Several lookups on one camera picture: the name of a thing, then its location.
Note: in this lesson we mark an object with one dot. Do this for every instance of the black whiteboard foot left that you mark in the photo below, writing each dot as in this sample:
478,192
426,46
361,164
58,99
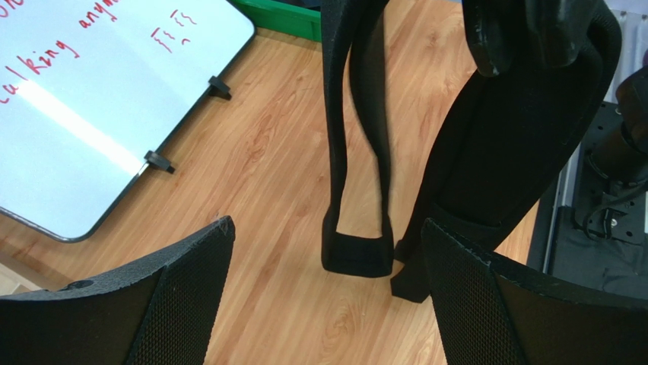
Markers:
160,162

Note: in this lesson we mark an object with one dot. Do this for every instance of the green plastic bin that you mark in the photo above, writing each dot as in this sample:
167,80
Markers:
299,18

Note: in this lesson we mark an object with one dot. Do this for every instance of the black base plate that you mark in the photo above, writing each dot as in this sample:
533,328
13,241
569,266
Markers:
591,231

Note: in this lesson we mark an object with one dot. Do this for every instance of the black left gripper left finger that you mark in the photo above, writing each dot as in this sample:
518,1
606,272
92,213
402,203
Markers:
159,309

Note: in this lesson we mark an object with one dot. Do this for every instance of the white whiteboard with red writing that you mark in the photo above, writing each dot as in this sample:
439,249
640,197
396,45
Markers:
89,87

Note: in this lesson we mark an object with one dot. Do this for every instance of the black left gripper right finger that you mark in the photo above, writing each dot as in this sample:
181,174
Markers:
493,310

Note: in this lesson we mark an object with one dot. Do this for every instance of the black whiteboard foot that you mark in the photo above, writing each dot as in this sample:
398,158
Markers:
217,88
160,162

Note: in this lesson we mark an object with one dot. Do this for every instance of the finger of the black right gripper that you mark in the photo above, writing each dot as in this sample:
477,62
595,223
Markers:
552,31

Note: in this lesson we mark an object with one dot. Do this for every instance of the black whiteboard foot right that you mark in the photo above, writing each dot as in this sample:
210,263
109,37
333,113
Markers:
217,88

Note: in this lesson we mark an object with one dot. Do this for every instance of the black tie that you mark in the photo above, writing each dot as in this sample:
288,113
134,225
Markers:
501,145

